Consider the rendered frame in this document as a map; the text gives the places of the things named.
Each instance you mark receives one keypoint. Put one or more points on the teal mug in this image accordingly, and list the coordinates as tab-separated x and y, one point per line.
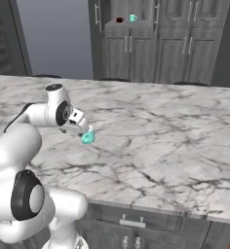
88	137
132	18

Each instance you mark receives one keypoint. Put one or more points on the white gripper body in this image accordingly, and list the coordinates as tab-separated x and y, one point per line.
82	126

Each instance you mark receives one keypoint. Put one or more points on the grey island drawer front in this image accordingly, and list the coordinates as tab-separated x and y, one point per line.
159	219

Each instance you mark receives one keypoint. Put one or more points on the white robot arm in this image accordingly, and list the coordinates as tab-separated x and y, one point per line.
13	152

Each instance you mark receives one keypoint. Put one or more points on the grey island cupboard door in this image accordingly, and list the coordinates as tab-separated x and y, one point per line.
104	235
169	240

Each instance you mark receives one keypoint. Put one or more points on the dark red mug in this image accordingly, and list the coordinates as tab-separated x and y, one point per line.
120	20

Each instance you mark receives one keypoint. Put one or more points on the black stool seat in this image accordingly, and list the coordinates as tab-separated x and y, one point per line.
191	84
115	79
47	76

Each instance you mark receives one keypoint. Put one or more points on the tall grey cabinet unit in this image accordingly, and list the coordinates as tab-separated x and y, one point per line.
172	64

